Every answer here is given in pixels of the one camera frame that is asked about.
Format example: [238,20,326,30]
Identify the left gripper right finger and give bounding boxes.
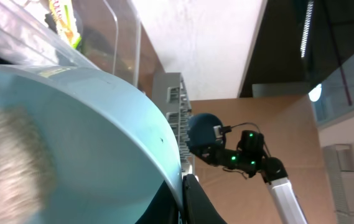
[182,174,226,224]

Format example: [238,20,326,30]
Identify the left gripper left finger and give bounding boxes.
[136,181,179,224]

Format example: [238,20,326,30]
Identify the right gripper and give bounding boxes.
[189,144,239,167]

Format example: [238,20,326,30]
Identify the dark blue plate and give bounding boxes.
[187,113,226,147]

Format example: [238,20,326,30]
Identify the light blue bowl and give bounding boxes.
[0,65,183,223]

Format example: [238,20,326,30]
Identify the yellow snack wrapper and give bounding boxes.
[49,0,82,49]

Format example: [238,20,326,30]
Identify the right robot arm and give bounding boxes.
[187,126,307,224]

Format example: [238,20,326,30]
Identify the grey dishwasher rack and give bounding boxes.
[152,73,195,175]

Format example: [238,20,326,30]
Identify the white cabinet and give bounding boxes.
[322,142,354,223]

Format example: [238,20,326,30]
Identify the rice leftovers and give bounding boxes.
[0,107,57,223]

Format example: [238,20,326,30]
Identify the clear plastic bin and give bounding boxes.
[0,0,141,86]

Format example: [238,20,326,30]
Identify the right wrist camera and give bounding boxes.
[213,125,231,139]

